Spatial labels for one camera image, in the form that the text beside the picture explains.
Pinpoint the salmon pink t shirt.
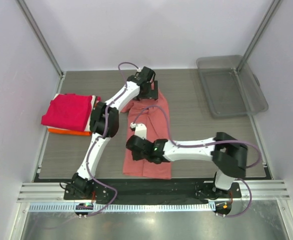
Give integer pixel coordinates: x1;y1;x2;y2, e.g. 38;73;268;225
121;91;172;180

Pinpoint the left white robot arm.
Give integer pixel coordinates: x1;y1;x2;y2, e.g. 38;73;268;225
63;66;159;200

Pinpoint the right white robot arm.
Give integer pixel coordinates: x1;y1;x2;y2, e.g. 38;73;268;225
126;132;248;200

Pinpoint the clear plastic bin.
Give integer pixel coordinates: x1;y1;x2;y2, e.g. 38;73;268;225
196;55;269;119

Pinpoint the magenta folded t shirt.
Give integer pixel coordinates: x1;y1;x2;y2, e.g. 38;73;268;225
41;93;92;132

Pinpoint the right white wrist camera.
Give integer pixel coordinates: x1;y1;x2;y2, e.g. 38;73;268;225
130;122;147;140

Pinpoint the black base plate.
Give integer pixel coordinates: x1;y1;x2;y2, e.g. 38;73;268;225
63;177;242;205

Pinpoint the slotted white cable duct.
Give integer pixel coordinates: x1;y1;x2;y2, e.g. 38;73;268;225
28;202;216;213

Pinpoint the aluminium frame rail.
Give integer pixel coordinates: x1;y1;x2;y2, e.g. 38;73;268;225
16;182;66;203

